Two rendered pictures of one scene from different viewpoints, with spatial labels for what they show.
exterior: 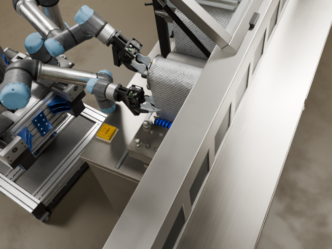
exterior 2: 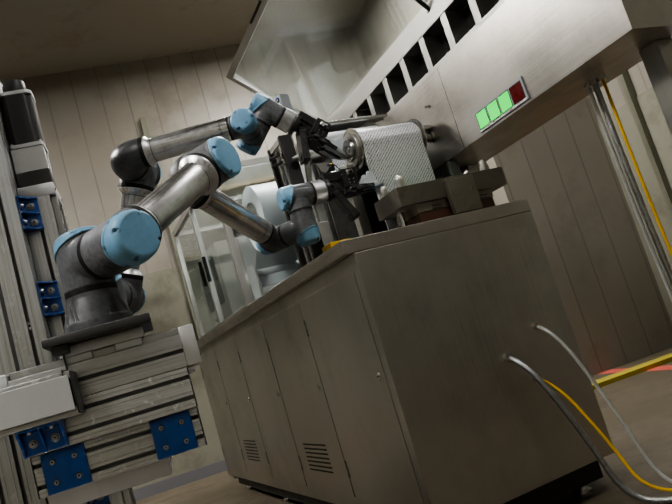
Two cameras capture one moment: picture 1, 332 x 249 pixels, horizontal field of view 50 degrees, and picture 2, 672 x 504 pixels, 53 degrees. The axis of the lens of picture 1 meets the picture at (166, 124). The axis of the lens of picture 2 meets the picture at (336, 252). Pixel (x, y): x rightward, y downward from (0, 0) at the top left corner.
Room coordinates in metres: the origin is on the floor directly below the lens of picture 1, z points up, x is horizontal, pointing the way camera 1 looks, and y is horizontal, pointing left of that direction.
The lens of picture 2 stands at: (0.02, 1.97, 0.62)
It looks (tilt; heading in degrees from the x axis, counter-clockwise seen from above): 8 degrees up; 301
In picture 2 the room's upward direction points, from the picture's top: 17 degrees counter-clockwise
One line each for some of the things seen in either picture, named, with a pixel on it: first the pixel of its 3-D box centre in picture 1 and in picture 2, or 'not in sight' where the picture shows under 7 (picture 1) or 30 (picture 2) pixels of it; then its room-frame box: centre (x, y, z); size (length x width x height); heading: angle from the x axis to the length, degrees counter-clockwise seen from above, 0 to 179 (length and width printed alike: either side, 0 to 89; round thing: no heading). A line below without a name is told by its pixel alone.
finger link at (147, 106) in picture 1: (149, 106); (371, 179); (0.97, 0.05, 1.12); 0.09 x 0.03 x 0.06; 54
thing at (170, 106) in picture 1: (179, 112); (403, 174); (0.91, -0.06, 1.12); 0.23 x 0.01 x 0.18; 55
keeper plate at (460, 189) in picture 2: not in sight; (463, 194); (0.70, 0.01, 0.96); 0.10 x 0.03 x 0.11; 55
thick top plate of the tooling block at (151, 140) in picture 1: (178, 152); (440, 193); (0.79, -0.03, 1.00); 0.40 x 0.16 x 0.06; 55
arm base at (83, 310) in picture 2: not in sight; (95, 309); (1.28, 0.97, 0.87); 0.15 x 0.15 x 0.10
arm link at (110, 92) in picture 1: (114, 92); (318, 192); (1.09, 0.20, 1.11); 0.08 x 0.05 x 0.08; 145
